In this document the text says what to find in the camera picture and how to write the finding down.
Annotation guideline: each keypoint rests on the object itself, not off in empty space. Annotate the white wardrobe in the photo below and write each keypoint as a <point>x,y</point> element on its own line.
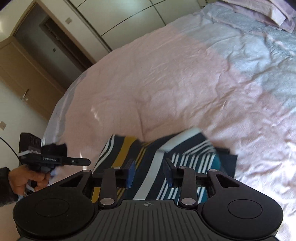
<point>129,14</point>

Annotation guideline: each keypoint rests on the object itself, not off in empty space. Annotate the wooden door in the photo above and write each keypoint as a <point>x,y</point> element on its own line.
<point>23,74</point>

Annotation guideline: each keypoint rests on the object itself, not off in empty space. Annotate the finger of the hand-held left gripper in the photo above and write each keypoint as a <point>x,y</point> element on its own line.
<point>76,161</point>

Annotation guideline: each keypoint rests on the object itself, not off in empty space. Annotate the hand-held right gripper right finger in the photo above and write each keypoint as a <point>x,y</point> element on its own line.
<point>168,173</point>

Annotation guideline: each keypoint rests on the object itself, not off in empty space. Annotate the person's left forearm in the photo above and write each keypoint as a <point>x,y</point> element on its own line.
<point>4,185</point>

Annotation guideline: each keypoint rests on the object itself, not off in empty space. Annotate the person's left hand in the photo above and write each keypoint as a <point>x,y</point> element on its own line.
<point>20,178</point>

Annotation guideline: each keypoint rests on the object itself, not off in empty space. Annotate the lilac pillow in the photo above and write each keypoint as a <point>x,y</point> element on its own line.
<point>266,11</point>

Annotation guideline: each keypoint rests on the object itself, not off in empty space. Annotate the striped knit sweater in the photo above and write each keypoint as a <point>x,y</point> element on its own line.
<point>152,157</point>

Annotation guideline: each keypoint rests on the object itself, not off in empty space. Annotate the white wall switch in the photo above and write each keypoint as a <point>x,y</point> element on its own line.
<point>68,20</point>

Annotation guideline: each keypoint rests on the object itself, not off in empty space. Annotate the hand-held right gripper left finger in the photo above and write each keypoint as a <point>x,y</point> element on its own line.
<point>131,172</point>

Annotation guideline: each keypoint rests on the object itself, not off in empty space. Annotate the beige wall switch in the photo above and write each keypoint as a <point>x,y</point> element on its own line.
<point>2,125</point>

